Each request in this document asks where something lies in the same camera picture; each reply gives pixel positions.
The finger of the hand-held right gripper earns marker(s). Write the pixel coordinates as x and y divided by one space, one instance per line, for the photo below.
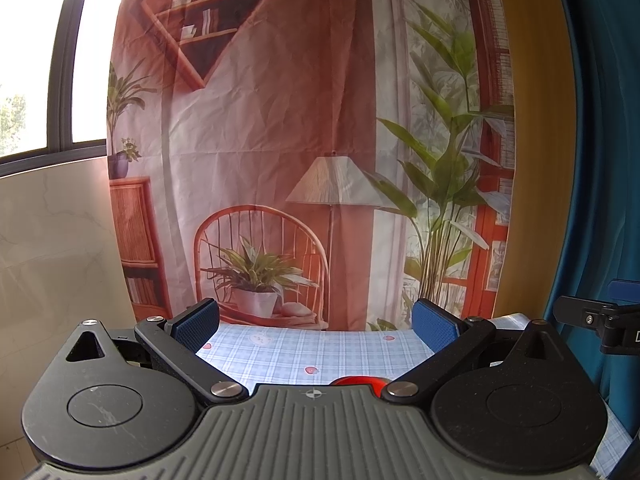
585 312

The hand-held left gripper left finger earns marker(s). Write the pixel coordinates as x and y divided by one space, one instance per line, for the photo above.
196 327

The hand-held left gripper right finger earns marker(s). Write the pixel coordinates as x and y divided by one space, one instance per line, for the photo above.
432 327

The red plate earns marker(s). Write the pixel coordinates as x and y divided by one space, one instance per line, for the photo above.
357 381

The blue plaid tablecloth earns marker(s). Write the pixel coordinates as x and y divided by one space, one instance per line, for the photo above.
300 352

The teal curtain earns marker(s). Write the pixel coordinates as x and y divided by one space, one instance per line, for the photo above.
605 135

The tan wooden panel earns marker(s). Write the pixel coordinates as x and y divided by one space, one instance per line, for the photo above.
537 135

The printed backdrop cloth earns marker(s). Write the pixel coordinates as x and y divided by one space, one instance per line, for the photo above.
300 110

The dark window frame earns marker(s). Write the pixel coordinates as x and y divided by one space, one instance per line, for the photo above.
64 60

